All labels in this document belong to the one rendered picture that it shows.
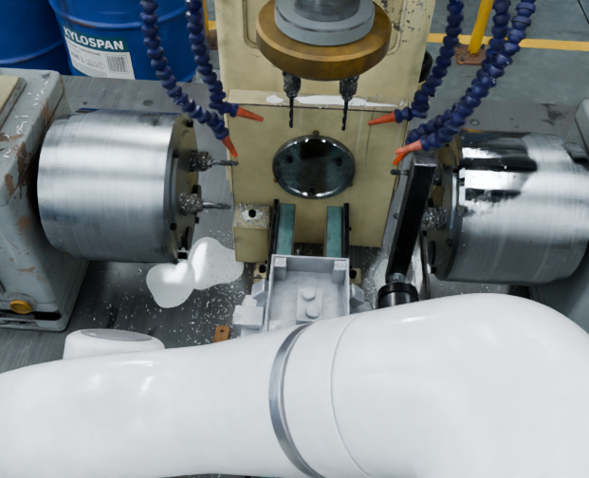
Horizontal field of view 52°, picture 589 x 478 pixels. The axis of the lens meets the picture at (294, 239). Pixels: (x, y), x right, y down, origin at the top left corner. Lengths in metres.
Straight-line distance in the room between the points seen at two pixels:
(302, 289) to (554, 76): 2.75
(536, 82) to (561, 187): 2.39
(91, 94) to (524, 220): 1.14
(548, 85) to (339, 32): 2.58
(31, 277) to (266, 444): 0.77
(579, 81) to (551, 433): 3.20
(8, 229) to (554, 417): 0.85
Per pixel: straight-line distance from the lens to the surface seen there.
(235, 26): 1.07
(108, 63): 2.46
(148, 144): 0.92
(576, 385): 0.26
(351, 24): 0.80
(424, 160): 0.77
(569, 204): 0.95
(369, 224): 1.19
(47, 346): 1.17
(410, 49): 1.09
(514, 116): 1.66
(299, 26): 0.79
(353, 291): 0.82
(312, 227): 1.20
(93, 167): 0.93
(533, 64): 3.44
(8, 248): 1.02
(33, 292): 1.11
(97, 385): 0.43
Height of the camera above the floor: 1.75
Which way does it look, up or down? 50 degrees down
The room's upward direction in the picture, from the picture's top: 2 degrees clockwise
